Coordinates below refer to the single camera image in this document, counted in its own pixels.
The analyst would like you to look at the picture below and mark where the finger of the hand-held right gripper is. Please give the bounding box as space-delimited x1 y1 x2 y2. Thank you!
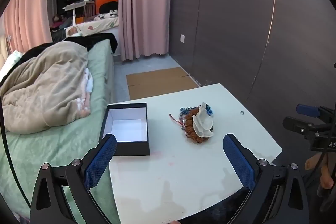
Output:
296 104 324 118
283 116 315 139

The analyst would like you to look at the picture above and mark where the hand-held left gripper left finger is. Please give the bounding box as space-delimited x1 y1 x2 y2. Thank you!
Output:
30 133 117 224

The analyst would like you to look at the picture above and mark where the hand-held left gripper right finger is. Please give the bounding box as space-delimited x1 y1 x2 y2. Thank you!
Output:
223 134 310 224

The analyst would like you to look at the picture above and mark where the black jewelry box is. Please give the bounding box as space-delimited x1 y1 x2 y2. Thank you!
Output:
99 103 151 157

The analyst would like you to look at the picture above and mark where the brown bead bracelet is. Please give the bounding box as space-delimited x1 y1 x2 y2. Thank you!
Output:
183 106 214 144

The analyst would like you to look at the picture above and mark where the blue braided bracelet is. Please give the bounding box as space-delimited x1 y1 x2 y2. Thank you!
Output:
180 103 213 116

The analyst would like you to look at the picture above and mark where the red string bracelet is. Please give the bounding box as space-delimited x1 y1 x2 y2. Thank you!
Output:
169 114 185 128

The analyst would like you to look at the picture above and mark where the person's right hand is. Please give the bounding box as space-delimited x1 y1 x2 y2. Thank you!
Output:
305 154 336 189

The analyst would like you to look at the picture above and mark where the green bed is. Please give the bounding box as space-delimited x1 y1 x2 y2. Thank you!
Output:
0 38 121 224

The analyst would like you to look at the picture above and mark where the flat cardboard sheet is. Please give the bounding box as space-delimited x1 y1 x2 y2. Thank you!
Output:
126 67 200 101

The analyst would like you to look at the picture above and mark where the beige blanket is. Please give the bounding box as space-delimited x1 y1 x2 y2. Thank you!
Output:
0 41 94 134

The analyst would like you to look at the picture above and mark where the white pillow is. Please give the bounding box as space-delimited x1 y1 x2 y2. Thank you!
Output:
0 50 24 75

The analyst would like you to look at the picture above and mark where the floral bedding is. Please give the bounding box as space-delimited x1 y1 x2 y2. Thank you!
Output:
65 17 119 37

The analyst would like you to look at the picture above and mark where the pile of clothes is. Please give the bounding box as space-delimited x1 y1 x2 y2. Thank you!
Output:
51 15 72 30

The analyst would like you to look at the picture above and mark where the black white plush toy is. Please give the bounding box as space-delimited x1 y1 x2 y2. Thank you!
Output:
94 10 119 20

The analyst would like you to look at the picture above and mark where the wooden chair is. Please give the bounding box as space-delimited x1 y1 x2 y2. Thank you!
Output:
84 1 95 17

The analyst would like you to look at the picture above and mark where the white folding table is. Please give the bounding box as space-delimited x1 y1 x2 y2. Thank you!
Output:
62 2 87 24

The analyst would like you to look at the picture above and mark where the orange black board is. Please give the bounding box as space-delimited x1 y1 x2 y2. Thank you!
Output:
95 0 119 13

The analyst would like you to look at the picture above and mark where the pink curtain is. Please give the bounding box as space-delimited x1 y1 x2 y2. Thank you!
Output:
3 0 53 52
118 0 172 62

